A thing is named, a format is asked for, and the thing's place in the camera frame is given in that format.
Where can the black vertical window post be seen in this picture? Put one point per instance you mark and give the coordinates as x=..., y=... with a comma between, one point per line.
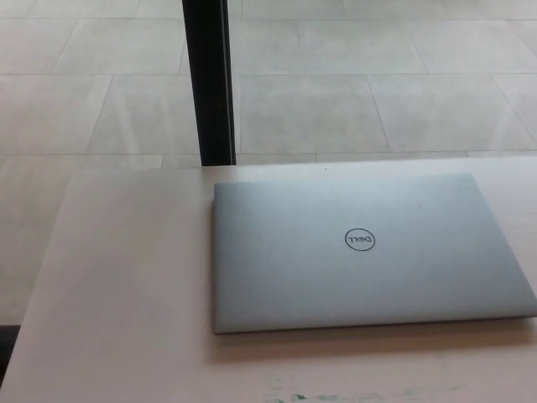
x=208, y=84

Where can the silver Dell laptop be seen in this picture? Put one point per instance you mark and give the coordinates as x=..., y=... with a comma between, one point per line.
x=356, y=260

